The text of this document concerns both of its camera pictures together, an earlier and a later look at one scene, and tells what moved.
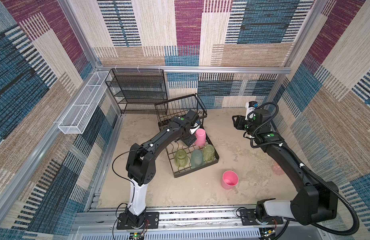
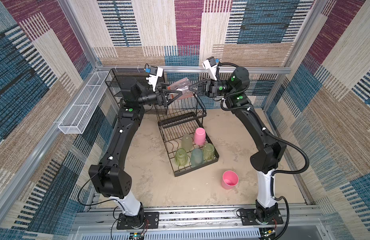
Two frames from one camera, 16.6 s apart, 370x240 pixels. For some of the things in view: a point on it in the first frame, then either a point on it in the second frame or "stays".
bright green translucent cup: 209,151 stays
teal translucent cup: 197,158 stays
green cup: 181,159 stays
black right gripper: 238,123 -> 209,87
